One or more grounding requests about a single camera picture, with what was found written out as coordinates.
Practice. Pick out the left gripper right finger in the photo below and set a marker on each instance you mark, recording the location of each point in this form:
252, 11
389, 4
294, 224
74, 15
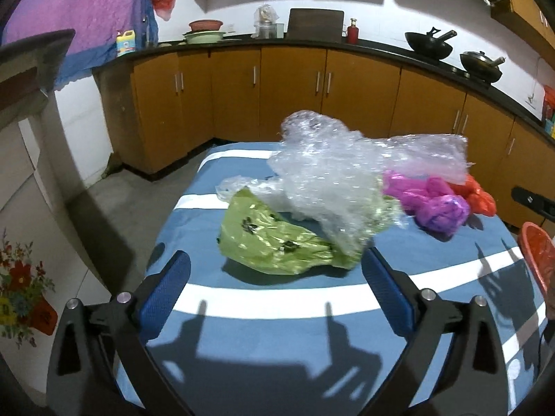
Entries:
473, 378

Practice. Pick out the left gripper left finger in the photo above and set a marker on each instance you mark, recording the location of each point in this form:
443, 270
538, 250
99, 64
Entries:
100, 364

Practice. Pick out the red lined trash basket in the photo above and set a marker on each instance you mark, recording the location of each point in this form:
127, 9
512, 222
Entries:
538, 250

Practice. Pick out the red plastic bag rear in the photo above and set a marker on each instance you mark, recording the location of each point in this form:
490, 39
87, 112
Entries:
480, 201

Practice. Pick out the red bag with groceries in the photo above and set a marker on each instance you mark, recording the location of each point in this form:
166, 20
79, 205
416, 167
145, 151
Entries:
549, 111

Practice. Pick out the pinkish bubble wrap sheet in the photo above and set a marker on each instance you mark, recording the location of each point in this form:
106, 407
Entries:
421, 155

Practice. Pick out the magenta purple plastic bag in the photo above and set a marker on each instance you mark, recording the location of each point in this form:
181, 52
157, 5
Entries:
431, 202

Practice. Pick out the flower decorated white cabinet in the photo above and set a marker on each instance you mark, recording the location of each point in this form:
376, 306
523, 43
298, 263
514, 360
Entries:
43, 262

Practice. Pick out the black wok right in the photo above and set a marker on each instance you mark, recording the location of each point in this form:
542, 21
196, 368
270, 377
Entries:
482, 67

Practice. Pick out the black wok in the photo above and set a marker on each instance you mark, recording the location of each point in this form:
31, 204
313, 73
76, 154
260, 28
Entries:
482, 67
430, 46

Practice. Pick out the green plastic bag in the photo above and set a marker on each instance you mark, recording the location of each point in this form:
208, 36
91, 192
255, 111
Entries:
258, 237

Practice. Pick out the wooden upper cabinet right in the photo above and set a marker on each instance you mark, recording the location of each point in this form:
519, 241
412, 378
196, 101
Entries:
525, 19

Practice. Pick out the clear bubble wrap bag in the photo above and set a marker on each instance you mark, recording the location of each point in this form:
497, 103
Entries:
326, 173

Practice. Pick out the black wok left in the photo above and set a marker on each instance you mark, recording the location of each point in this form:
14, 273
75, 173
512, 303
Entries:
430, 46

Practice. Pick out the wooden lower cabinets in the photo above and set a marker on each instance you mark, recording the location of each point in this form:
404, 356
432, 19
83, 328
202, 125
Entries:
161, 104

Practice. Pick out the red bottle on counter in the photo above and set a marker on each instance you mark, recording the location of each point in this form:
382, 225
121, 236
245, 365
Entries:
352, 32

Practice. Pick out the dark cutting board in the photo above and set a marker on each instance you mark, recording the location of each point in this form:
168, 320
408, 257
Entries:
315, 25

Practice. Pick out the yellow detergent jug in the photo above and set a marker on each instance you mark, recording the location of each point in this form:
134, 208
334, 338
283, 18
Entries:
125, 42

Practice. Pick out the glass jar with bag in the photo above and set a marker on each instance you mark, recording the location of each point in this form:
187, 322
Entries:
266, 24

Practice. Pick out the green and red basins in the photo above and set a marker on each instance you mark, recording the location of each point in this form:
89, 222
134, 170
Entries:
204, 32

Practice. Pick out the purple blue curtain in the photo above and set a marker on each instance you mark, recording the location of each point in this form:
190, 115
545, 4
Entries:
97, 24

